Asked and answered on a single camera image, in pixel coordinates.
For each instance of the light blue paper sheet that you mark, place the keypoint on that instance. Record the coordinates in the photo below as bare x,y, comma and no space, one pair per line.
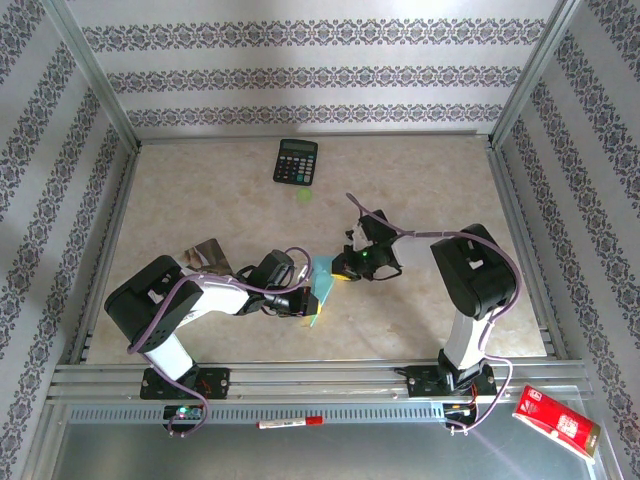
325,290

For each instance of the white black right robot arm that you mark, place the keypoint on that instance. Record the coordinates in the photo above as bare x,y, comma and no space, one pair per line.
475,280

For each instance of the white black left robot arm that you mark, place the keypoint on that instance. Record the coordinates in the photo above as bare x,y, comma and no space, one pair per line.
150,305

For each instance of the small green sticker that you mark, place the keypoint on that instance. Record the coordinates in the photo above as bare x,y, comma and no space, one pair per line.
304,196

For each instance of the white booklet with photo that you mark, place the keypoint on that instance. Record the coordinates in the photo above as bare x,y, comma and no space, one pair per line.
207,255

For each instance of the red white marker pen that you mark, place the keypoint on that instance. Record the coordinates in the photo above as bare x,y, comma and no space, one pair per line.
285,424

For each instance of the black calculator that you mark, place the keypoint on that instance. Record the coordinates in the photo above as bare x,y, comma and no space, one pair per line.
295,162

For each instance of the small controller board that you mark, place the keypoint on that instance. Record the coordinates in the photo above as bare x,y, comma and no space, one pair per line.
457,409
182,412

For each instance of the red carton box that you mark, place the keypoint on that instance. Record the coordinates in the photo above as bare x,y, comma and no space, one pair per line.
555,420

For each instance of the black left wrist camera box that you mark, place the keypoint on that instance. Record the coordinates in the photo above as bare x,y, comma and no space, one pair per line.
275,270

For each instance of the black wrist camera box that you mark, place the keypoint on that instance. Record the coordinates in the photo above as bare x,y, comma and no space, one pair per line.
377,227
275,270

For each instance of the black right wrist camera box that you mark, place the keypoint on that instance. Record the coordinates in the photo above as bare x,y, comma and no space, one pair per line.
377,227

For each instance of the aluminium front rail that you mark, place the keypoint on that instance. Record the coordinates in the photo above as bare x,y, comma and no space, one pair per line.
320,380

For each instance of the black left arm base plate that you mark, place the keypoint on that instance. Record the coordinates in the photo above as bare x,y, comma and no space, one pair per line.
215,382

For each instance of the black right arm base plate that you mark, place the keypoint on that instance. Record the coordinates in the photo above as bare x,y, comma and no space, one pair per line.
425,382

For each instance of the aluminium back rail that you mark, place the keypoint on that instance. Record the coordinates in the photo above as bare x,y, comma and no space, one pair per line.
310,136

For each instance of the aluminium side rail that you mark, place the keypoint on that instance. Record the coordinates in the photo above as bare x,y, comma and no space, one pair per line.
105,225
525,225

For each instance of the aluminium frame post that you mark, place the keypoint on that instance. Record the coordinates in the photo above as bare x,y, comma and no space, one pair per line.
95,75
535,75

